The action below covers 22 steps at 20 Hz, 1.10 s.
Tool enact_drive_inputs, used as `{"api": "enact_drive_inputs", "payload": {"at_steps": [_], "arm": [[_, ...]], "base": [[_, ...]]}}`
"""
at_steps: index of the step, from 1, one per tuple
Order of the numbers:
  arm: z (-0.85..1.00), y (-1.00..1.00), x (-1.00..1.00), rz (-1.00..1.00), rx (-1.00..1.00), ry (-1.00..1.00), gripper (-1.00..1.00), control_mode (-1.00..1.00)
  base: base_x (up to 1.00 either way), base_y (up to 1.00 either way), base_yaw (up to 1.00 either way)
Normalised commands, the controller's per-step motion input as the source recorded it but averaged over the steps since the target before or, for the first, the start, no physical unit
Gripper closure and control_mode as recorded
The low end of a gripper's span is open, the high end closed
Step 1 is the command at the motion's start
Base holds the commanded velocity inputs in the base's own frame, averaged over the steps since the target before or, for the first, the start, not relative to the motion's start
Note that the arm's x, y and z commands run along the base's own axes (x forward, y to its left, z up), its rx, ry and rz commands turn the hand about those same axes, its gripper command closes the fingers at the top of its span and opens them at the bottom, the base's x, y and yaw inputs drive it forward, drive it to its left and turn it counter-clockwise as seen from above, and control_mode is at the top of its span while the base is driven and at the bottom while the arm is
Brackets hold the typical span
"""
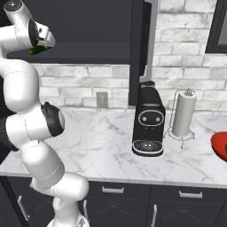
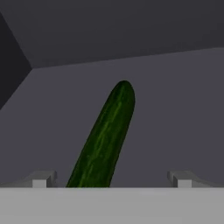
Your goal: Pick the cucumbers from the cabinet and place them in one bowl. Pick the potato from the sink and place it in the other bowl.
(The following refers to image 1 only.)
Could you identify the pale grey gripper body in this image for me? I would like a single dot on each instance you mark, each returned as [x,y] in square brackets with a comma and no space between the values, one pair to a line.
[47,41]

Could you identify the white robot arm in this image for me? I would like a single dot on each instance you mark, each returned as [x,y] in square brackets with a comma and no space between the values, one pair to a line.
[23,88]

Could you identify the dark open cabinet door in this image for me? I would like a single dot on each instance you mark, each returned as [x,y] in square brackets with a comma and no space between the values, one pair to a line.
[136,53]

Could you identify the dark base cabinet door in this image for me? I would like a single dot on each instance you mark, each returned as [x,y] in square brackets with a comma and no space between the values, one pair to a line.
[189,215]
[38,209]
[118,212]

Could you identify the red bowl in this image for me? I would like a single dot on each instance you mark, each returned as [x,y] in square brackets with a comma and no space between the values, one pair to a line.
[218,144]

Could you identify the green cucumber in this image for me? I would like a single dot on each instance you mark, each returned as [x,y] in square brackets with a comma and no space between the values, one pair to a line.
[37,50]

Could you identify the black coffee machine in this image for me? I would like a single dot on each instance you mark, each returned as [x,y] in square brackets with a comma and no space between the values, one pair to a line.
[149,118]

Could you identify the white paper towel roll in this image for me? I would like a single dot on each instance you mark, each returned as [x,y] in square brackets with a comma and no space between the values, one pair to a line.
[184,113]

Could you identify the dark drawer front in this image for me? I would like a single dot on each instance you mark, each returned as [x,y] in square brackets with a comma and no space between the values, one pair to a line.
[212,196]
[136,192]

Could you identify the dark open wall cabinet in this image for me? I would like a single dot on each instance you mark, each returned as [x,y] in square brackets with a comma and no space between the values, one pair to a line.
[88,29]

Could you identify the grey wall outlet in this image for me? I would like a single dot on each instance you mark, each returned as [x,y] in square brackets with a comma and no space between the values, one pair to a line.
[102,100]

